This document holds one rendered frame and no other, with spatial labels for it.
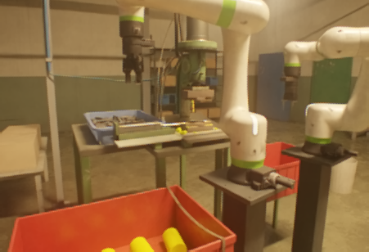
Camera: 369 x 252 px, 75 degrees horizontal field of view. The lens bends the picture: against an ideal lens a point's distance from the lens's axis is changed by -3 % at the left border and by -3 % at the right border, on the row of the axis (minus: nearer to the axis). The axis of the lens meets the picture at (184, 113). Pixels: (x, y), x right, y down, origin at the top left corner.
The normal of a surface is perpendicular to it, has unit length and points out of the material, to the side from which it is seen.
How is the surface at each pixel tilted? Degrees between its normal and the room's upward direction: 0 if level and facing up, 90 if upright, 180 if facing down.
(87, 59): 90
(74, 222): 90
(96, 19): 90
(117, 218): 90
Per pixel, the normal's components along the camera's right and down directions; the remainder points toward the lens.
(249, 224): 0.58, 0.12
